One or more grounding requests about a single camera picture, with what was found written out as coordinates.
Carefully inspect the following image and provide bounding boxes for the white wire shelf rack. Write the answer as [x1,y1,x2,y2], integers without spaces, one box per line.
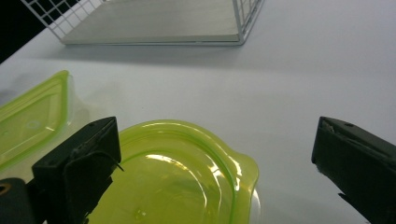
[21,0,265,47]

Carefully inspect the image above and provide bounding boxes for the rectangular green plastic container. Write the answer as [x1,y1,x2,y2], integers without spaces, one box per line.
[0,70,76,172]

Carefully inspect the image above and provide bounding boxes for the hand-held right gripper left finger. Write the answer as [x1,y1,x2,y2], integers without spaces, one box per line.
[32,117,125,224]

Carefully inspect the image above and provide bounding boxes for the round green plastic container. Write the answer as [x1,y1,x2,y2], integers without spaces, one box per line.
[88,119,261,224]

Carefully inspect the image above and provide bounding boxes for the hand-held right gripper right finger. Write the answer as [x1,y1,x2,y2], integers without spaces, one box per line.
[311,116,396,224]

